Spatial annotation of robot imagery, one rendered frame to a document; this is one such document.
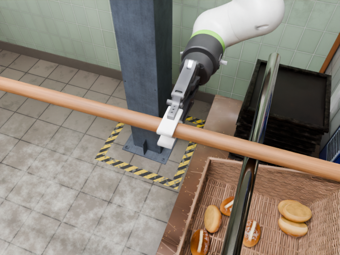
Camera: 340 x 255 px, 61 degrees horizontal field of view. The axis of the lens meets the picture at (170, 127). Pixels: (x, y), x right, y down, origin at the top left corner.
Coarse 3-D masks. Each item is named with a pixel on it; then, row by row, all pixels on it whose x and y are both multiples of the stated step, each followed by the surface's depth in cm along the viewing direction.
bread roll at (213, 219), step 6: (210, 210) 105; (216, 210) 104; (204, 216) 106; (210, 216) 103; (216, 216) 102; (204, 222) 105; (210, 222) 102; (216, 222) 101; (210, 228) 101; (216, 228) 101
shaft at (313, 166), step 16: (0, 80) 64; (16, 80) 64; (32, 96) 62; (48, 96) 61; (64, 96) 61; (96, 112) 59; (112, 112) 58; (128, 112) 58; (144, 128) 58; (176, 128) 56; (192, 128) 55; (208, 144) 55; (224, 144) 54; (240, 144) 53; (256, 144) 53; (272, 160) 52; (288, 160) 51; (304, 160) 51; (320, 160) 51; (320, 176) 51; (336, 176) 50
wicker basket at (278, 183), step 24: (216, 168) 111; (240, 168) 105; (264, 168) 100; (288, 168) 97; (216, 192) 115; (264, 192) 112; (288, 192) 107; (312, 192) 101; (336, 192) 96; (192, 216) 103; (264, 216) 109; (312, 216) 103; (336, 216) 91; (216, 240) 103; (264, 240) 103; (288, 240) 103; (312, 240) 97; (336, 240) 87
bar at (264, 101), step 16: (272, 64) 73; (272, 80) 69; (272, 96) 67; (256, 112) 64; (256, 128) 60; (256, 160) 56; (240, 176) 54; (256, 176) 54; (240, 192) 51; (240, 208) 49; (240, 224) 48; (224, 240) 47; (240, 240) 46
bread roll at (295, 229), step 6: (282, 222) 102; (288, 222) 102; (294, 222) 102; (282, 228) 102; (288, 228) 101; (294, 228) 100; (300, 228) 99; (306, 228) 100; (288, 234) 102; (294, 234) 100; (300, 234) 100
